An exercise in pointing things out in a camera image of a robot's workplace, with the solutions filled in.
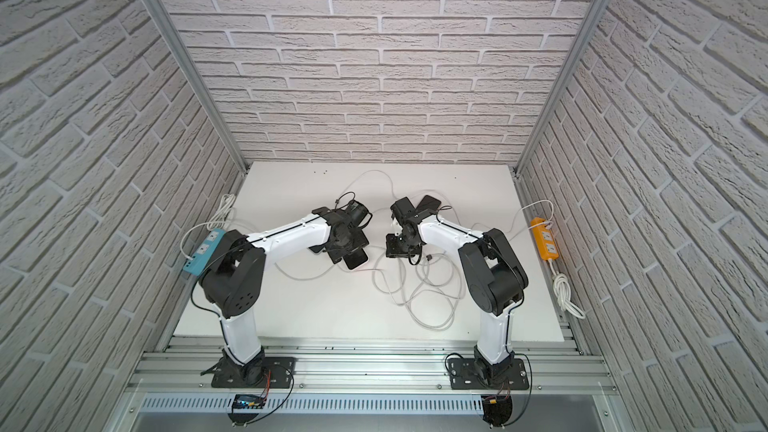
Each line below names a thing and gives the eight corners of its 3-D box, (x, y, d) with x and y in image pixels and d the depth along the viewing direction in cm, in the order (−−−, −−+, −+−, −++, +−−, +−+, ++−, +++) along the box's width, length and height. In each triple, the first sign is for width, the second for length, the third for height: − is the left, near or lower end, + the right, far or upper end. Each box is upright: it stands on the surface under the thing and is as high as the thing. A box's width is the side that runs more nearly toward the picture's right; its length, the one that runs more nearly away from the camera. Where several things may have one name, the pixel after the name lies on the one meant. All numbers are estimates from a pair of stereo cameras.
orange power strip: (542, 260, 97) (545, 256, 95) (528, 221, 107) (530, 217, 105) (560, 260, 97) (564, 257, 95) (545, 221, 107) (548, 217, 105)
